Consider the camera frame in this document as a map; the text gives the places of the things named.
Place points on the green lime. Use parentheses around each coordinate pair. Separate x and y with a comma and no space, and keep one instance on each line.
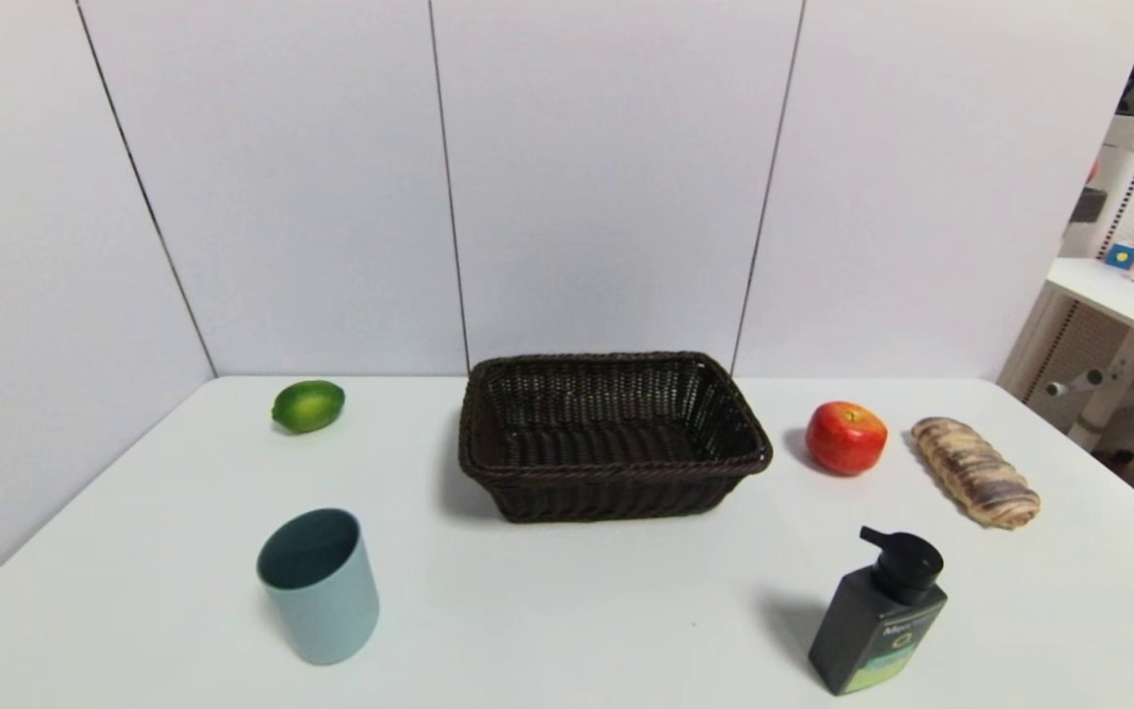
(308,406)

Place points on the brown swirled bread loaf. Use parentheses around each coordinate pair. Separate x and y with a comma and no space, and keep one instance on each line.
(976,473)

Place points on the white desk leg with crank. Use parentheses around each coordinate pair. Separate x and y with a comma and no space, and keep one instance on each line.
(1113,394)

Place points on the small blue box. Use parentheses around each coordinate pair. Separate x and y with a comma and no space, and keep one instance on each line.
(1125,255)

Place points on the white side desk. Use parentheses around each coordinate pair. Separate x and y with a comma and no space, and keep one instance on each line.
(1118,295)

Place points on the black pump soap bottle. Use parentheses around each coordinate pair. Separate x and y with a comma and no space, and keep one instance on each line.
(877,630)

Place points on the red apple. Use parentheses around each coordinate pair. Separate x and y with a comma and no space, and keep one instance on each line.
(845,438)

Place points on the dark brown wicker basket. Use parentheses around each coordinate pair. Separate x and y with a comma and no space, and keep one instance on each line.
(616,473)

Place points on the light blue plastic cup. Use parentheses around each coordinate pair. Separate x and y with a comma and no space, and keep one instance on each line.
(326,601)

